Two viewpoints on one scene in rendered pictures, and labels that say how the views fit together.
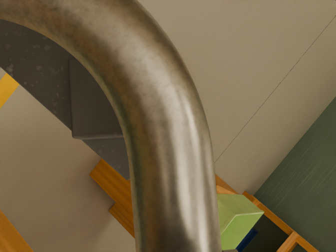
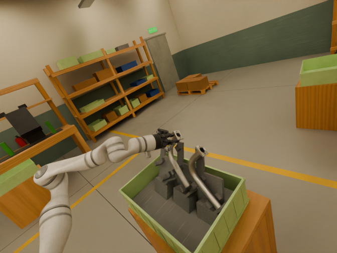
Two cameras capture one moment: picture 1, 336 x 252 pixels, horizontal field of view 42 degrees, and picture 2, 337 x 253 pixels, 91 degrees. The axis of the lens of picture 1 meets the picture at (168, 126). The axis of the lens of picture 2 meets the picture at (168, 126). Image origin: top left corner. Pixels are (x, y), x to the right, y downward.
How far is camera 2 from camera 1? 0.82 m
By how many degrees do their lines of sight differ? 50
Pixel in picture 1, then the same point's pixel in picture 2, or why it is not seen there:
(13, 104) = (305, 171)
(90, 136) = (178, 147)
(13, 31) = (180, 157)
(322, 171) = (294, 40)
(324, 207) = (310, 24)
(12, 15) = (171, 155)
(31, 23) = (171, 154)
